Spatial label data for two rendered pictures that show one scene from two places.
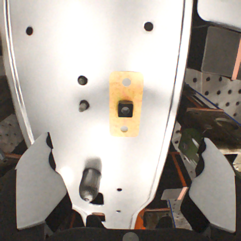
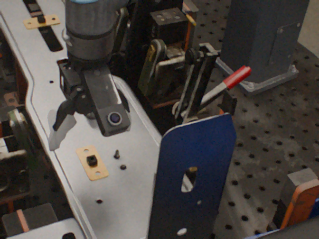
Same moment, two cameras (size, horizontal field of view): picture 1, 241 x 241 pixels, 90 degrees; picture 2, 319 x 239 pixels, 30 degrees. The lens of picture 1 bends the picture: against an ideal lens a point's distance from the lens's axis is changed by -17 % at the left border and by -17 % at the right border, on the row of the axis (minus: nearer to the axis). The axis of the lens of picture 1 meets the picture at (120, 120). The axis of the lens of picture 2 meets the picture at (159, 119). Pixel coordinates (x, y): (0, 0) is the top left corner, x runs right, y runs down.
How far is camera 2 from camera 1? 96 cm
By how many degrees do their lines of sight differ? 26
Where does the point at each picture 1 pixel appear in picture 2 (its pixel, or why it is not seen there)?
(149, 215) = not seen: outside the picture
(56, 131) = (129, 136)
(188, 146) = (35, 153)
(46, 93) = (142, 154)
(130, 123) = (84, 155)
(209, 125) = (22, 173)
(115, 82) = (103, 171)
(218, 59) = (41, 214)
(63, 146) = not seen: hidden behind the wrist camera
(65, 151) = not seen: hidden behind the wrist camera
